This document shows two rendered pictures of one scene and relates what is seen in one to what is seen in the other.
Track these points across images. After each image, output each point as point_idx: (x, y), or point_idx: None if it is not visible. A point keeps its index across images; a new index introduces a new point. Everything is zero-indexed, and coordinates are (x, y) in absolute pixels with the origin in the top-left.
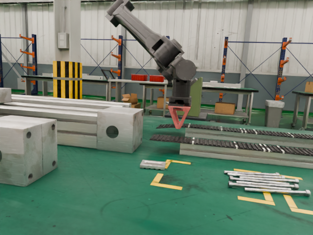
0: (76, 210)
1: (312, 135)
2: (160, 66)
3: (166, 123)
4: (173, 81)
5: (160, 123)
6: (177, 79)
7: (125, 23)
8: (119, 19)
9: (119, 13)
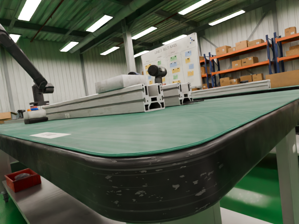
0: None
1: (21, 118)
2: (43, 86)
3: (13, 125)
4: (41, 94)
5: (17, 124)
6: (40, 93)
7: (23, 53)
8: (16, 46)
9: (14, 42)
